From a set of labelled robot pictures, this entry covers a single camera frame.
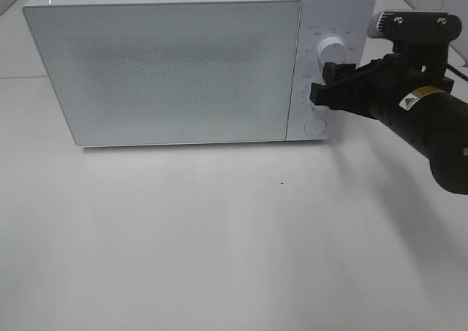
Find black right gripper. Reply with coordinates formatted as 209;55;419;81
310;53;453;122

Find white microwave door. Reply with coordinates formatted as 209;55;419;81
23;1;301;147

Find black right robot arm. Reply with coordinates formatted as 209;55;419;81
309;54;467;195

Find upper white power knob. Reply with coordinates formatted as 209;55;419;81
315;34;347;66

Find white microwave oven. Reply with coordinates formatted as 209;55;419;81
23;0;375;143

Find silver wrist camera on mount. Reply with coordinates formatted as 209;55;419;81
367;10;462;80

